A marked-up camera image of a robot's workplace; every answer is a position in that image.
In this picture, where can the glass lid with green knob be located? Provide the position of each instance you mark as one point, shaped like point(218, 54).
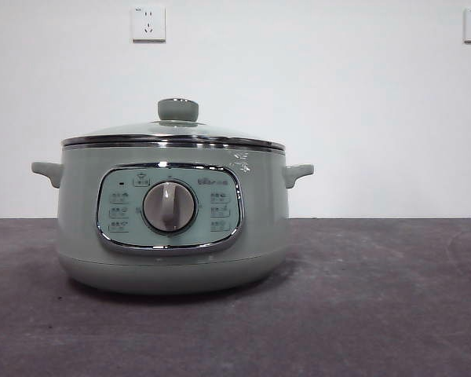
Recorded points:
point(178, 110)

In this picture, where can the green electric cooking pot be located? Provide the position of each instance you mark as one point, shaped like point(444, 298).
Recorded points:
point(172, 275)

